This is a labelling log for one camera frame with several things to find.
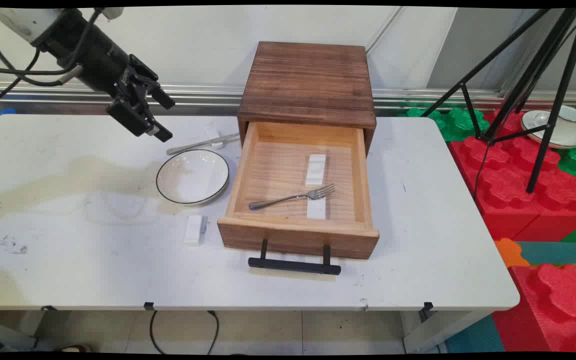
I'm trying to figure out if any large red foam block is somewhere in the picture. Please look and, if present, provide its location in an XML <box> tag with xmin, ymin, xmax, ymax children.
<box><xmin>448</xmin><ymin>109</ymin><xmax>576</xmax><ymax>243</ymax></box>

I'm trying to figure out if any light wooden drawer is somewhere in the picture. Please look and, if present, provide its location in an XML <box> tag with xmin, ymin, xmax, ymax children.
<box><xmin>216</xmin><ymin>121</ymin><xmax>381</xmax><ymax>261</ymax></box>

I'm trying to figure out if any white saucer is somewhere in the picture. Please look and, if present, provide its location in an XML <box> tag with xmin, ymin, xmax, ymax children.
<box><xmin>520</xmin><ymin>109</ymin><xmax>576</xmax><ymax>150</ymax></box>

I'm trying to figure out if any teal foam mat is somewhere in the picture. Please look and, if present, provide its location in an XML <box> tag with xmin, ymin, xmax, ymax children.
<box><xmin>517</xmin><ymin>241</ymin><xmax>576</xmax><ymax>266</ymax></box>

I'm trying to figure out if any orange foam piece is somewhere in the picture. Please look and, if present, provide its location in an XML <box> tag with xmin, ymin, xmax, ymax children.
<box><xmin>493</xmin><ymin>237</ymin><xmax>531</xmax><ymax>269</ymax></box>

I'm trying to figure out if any white plate black rim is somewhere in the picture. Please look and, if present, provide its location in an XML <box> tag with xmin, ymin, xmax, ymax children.
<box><xmin>155</xmin><ymin>148</ymin><xmax>231</xmax><ymax>206</ymax></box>

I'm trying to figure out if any black tripod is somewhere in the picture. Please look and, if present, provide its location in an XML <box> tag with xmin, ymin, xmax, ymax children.
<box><xmin>420</xmin><ymin>7</ymin><xmax>576</xmax><ymax>195</ymax></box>

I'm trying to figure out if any black drawer handle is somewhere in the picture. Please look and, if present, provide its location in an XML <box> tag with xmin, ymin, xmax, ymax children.
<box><xmin>247</xmin><ymin>238</ymin><xmax>343</xmax><ymax>277</ymax></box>

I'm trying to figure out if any white cup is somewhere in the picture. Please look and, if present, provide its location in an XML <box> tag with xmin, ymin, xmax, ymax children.
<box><xmin>532</xmin><ymin>104</ymin><xmax>576</xmax><ymax>132</ymax></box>

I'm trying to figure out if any silver fork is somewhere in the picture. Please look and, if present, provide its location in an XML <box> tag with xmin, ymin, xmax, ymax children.
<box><xmin>248</xmin><ymin>183</ymin><xmax>337</xmax><ymax>211</ymax></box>

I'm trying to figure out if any white table leg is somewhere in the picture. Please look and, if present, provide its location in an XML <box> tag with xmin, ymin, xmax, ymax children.
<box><xmin>401</xmin><ymin>310</ymin><xmax>491</xmax><ymax>355</ymax></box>

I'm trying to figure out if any metal wall rail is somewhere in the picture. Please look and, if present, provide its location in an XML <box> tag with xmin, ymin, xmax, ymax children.
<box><xmin>0</xmin><ymin>80</ymin><xmax>576</xmax><ymax>117</ymax></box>

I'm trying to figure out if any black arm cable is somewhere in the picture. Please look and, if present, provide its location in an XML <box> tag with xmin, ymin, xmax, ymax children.
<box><xmin>0</xmin><ymin>7</ymin><xmax>105</xmax><ymax>109</ymax></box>

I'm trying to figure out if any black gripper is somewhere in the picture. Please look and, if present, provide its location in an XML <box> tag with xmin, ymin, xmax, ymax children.
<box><xmin>35</xmin><ymin>9</ymin><xmax>176</xmax><ymax>143</ymax></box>

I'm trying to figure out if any black floor cable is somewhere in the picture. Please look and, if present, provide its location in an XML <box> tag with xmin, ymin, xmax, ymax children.
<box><xmin>148</xmin><ymin>310</ymin><xmax>220</xmax><ymax>355</ymax></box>

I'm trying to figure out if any small white cutlery rest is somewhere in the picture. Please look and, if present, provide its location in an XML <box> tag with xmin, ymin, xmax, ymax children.
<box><xmin>304</xmin><ymin>153</ymin><xmax>328</xmax><ymax>189</ymax></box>
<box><xmin>183</xmin><ymin>214</ymin><xmax>209</xmax><ymax>247</ymax></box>
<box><xmin>204</xmin><ymin>127</ymin><xmax>227</xmax><ymax>150</ymax></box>
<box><xmin>306</xmin><ymin>198</ymin><xmax>328</xmax><ymax>221</ymax></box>

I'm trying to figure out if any silver table knife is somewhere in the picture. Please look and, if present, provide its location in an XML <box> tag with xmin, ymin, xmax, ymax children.
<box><xmin>166</xmin><ymin>132</ymin><xmax>242</xmax><ymax>156</ymax></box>

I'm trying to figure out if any dark wooden cabinet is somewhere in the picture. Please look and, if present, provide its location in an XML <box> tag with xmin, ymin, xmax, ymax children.
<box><xmin>236</xmin><ymin>41</ymin><xmax>378</xmax><ymax>156</ymax></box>

